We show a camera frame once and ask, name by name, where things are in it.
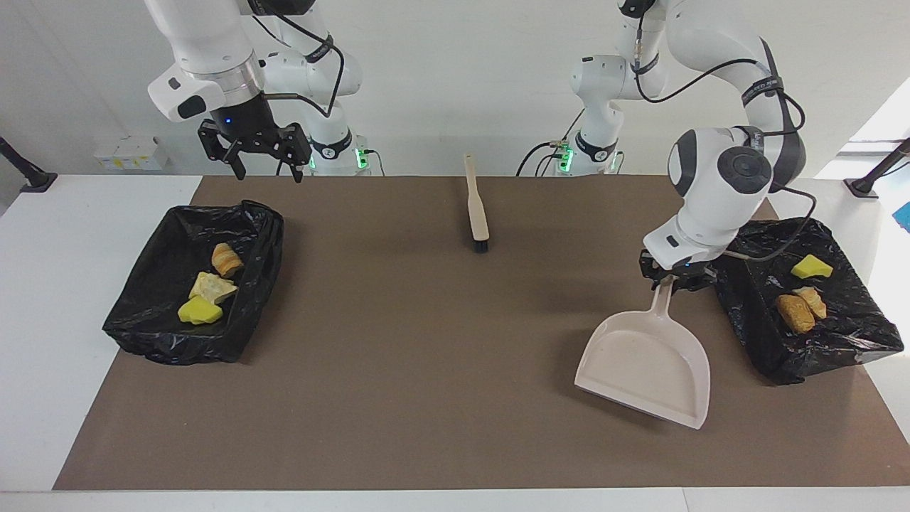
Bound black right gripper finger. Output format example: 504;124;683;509
272;123;313;184
197;119;247;181

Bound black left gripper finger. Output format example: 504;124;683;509
672;269;720;294
638;249;666;292

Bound beige plastic dustpan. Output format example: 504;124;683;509
574;276;712;431

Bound brown breaded nugget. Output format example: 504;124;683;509
775;294;816;335

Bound striped bread roll piece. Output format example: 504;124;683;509
211;242;245;279

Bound yellow sponge piece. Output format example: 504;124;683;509
790;254;835;280
177;294;224;326

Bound orange croissant bread piece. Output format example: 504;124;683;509
793;286;828;320

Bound pale yellow crust piece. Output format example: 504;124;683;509
188;271;240;306

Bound beige hand brush black bristles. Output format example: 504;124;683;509
463;153;492;255

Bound black bag-lined trash bin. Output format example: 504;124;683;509
102;200;285;366
704;217;905;386

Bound white socket box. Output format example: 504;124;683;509
94;135;171;171

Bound brown table mat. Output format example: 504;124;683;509
53;176;910;491

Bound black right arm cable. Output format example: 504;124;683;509
245;0;346;119

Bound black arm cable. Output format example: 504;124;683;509
631;11;818;263
245;0;346;119

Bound black base power cable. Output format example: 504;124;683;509
517;107;585;177

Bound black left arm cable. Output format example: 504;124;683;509
631;11;818;263

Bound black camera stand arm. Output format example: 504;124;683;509
0;137;58;193
844;137;910;198

